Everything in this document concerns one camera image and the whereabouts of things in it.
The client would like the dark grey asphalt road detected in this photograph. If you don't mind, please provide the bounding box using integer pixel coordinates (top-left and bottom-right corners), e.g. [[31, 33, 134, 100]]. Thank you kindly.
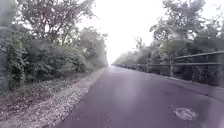
[[54, 65, 224, 128]]

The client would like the row of trees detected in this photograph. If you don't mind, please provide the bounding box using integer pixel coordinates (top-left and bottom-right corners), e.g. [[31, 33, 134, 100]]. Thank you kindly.
[[0, 0, 110, 93], [112, 0, 224, 87]]

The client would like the leaf-strewn gravel verge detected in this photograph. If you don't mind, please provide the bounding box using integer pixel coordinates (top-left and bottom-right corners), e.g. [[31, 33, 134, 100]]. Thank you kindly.
[[0, 66, 109, 128]]

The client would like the pale patch on road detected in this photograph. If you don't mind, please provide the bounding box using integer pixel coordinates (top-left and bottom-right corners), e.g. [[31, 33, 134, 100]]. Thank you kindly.
[[173, 106, 198, 122]]

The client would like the wooden rail fence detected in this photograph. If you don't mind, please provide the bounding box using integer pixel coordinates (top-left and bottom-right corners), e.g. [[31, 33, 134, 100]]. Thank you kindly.
[[113, 50, 224, 88]]

